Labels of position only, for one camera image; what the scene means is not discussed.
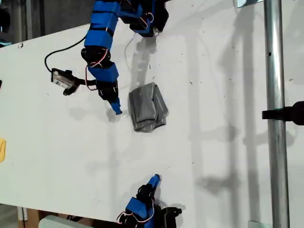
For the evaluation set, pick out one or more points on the grey striped towel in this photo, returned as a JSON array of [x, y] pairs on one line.
[[147, 107]]

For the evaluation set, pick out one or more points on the light grey box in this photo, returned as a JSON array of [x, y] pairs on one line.
[[54, 222]]

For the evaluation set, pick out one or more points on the grey metal upright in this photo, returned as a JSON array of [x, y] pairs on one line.
[[28, 19]]

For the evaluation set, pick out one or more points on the brown wooden table leg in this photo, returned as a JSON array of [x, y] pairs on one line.
[[31, 218]]

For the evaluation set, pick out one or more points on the yellow object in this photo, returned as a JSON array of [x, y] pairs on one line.
[[2, 150]]

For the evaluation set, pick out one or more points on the black clamp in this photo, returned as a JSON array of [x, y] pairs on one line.
[[285, 114]]

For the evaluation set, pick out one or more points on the black camera stalk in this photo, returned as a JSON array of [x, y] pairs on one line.
[[85, 82]]

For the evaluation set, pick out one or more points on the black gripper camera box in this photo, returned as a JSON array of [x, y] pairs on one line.
[[171, 217], [63, 79]]

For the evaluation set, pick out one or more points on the steel post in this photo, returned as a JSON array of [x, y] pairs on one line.
[[275, 95]]

